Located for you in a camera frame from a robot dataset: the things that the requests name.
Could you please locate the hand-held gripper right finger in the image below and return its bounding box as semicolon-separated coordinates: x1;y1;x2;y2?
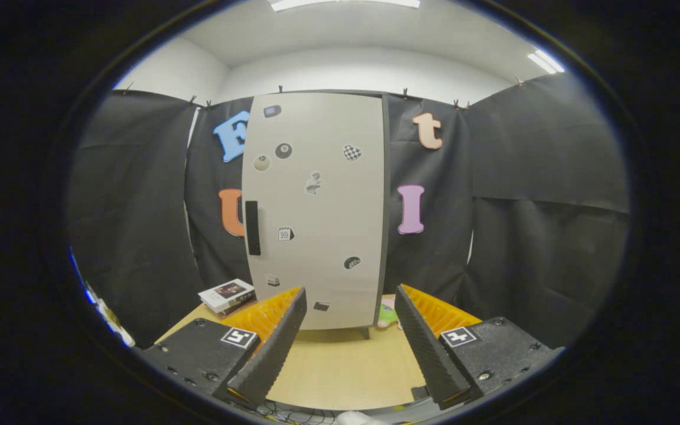
393;284;559;411

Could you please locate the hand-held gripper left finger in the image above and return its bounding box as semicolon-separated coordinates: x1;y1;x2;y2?
139;287;308;409

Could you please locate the grey shoe cabinet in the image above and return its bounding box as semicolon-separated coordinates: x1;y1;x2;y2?
243;90;391;340

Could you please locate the brown book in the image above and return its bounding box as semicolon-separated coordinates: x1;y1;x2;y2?
219;298;258;319

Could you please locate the pink and green plush toy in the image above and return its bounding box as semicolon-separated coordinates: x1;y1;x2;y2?
377;297;401;329

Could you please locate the white book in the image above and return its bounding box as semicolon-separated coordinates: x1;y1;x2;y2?
198;279;256;314

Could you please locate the black backdrop cloth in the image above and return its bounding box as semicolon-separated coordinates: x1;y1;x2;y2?
68;71;633;349

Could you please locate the small ceiling light panel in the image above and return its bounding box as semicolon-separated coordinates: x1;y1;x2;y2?
527;49;565;74

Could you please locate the long ceiling light panel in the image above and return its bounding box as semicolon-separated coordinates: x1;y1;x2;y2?
269;0;421;12

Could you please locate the tangle of black cables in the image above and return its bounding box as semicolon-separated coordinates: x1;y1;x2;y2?
254;401;341;424

